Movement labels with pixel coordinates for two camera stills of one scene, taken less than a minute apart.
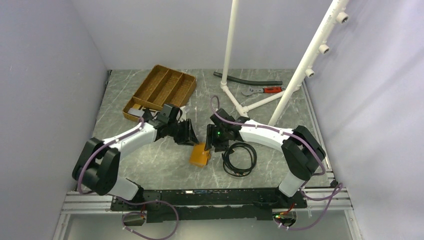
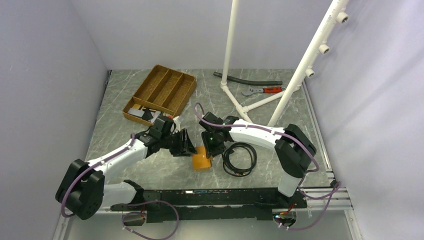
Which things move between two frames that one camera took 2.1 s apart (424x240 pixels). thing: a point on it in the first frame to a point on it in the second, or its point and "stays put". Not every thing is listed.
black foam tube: x=255 y=82 stays put
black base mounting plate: x=208 y=206 stays put
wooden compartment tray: x=163 y=86 stays put
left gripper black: x=188 y=137 to x=185 y=147
